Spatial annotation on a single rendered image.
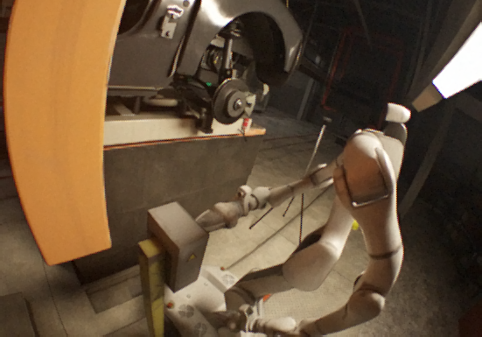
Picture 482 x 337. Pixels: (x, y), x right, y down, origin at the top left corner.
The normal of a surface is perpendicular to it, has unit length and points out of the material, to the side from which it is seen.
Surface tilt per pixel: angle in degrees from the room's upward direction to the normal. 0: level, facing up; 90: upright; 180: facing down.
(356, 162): 72
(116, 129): 90
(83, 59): 90
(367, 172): 79
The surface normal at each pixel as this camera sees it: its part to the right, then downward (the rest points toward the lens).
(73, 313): 0.27, -0.89
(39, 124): 0.72, 0.44
